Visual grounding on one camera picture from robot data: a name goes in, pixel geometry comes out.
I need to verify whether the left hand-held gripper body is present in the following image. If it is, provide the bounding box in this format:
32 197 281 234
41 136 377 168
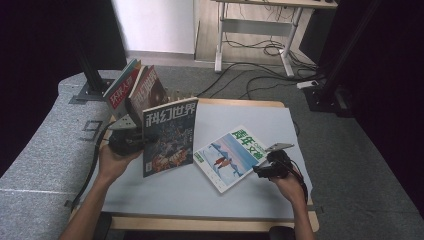
107 114 148 157

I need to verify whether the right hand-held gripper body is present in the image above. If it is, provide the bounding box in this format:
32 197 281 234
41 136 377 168
264 142 302 180

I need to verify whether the dark blue cover magazine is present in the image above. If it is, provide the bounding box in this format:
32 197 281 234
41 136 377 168
142 96 200 179

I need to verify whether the white snow scene magazine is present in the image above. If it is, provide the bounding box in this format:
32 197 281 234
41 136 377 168
192 124 270 195

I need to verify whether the orange-brown cover magazine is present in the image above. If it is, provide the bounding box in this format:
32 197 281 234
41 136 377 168
127 64 170 126

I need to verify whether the portrait cover magazine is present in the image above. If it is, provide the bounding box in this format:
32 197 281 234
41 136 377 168
102 57 143 122

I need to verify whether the person's left hand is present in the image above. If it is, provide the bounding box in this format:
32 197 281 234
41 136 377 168
97 142 145 185

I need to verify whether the person's right hand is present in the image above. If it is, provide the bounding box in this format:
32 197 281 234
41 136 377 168
269 172 307 207

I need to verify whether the black metal stand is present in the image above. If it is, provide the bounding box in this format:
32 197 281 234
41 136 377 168
301 0 383 118
71 39 116 103

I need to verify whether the person's dark-clothed right leg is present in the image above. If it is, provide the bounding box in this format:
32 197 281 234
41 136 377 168
268 225 297 240

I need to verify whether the person's dark-clothed leg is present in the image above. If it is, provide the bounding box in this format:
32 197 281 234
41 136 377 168
93 213 113 240
268 225 297 240

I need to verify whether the white power strip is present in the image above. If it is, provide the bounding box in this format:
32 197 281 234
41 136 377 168
296 79 320 90

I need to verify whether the person's dark-clothed left leg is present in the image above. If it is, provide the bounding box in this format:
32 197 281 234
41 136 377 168
93 213 113 240

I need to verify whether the black curtain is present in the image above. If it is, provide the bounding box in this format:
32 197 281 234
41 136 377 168
299 0 424 216
0 0 130 178

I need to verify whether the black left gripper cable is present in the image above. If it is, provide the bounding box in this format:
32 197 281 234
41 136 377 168
70 120 117 213

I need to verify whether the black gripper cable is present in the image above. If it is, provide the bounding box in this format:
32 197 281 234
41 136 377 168
288 159 310 209
70 120 117 213

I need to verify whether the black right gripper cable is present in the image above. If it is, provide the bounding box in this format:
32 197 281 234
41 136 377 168
288 159 310 209

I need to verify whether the looped black floor cable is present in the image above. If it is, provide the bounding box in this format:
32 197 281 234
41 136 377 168
245 75 301 101

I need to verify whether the long black floor cable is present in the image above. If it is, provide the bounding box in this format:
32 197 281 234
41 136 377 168
194 61 321 99

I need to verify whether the tangle of black cables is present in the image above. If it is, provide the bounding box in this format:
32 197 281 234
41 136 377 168
222 31 318 73

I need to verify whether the white frame desk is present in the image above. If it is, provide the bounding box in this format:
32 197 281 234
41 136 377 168
213 0 339 79

